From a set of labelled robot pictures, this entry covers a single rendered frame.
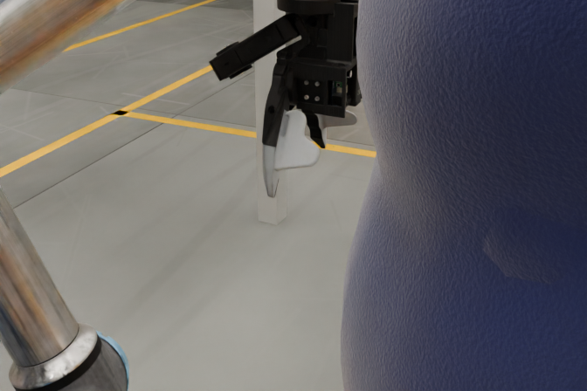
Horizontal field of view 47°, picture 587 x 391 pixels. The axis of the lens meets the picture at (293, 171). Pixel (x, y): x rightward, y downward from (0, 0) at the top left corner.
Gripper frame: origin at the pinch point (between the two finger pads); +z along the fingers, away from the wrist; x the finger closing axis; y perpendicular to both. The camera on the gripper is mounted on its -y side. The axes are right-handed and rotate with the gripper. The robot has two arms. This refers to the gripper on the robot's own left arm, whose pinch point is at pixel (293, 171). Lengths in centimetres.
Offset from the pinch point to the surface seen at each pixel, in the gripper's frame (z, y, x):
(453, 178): -25, 26, -50
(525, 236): -24, 28, -50
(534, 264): -24, 28, -50
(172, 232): 152, -162, 205
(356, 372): -17, 23, -47
